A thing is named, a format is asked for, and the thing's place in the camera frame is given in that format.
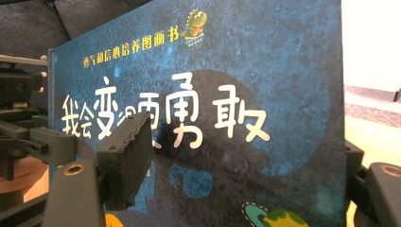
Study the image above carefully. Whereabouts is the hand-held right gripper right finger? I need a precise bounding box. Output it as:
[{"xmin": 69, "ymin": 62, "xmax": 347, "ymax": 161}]
[{"xmin": 344, "ymin": 139, "xmax": 401, "ymax": 227}]

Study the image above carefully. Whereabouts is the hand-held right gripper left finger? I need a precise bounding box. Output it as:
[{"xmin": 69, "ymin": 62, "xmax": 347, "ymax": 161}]
[{"xmin": 42, "ymin": 111, "xmax": 155, "ymax": 227}]

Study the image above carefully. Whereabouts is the white panel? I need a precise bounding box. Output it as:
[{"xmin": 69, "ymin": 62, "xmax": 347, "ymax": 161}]
[{"xmin": 340, "ymin": 0, "xmax": 401, "ymax": 93}]

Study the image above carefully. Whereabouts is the blue monster picture book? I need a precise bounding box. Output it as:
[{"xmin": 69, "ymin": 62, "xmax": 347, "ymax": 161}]
[{"xmin": 47, "ymin": 0, "xmax": 348, "ymax": 227}]

